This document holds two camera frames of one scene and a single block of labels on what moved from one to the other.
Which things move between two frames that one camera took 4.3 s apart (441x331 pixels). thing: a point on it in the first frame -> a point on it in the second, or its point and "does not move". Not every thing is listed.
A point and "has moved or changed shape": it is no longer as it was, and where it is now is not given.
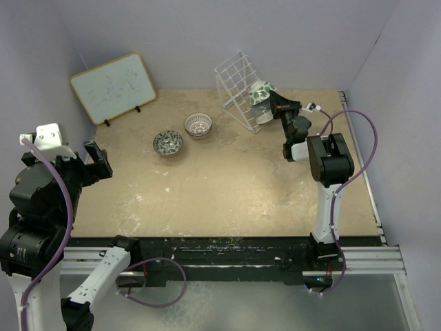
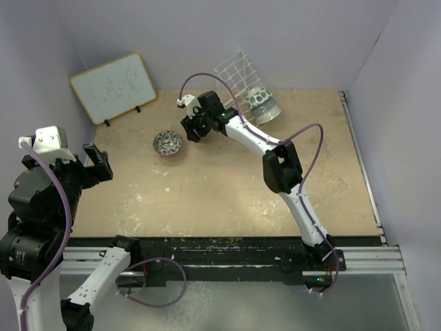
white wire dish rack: [234, 78] does not move
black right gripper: [281, 105] -> [189, 125]
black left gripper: [92, 172] does not move
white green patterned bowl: [265, 116] does not move
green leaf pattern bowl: [260, 90] has moved or changed shape
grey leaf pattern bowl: [167, 143] does not move
